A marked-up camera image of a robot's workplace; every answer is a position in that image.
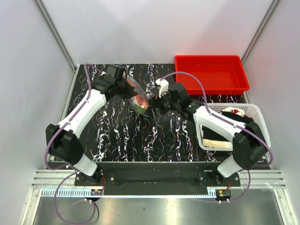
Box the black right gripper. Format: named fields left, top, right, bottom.
left=144, top=88, right=180, bottom=119

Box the clear zip top bag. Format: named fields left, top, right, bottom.
left=123, top=72, right=149, bottom=116

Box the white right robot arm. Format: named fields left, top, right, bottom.
left=150, top=79, right=269, bottom=186

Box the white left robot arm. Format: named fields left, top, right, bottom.
left=44, top=64, right=135, bottom=186

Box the black bag in basket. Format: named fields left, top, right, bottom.
left=202, top=115, right=253, bottom=142

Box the red plastic bin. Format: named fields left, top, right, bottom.
left=174, top=55, right=250, bottom=95

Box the beige item in basket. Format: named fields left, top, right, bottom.
left=202, top=139, right=233, bottom=149

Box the white red cloth in basket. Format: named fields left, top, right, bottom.
left=220, top=107, right=248, bottom=118

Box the white plastic basket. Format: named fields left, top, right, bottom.
left=193, top=103, right=271, bottom=151

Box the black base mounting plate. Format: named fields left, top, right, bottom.
left=75, top=162, right=240, bottom=198

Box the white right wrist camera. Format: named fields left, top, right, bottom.
left=155, top=78, right=169, bottom=98

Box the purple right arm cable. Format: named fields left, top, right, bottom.
left=156, top=71, right=275, bottom=203

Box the aluminium frame rail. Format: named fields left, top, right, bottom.
left=31, top=170, right=287, bottom=188

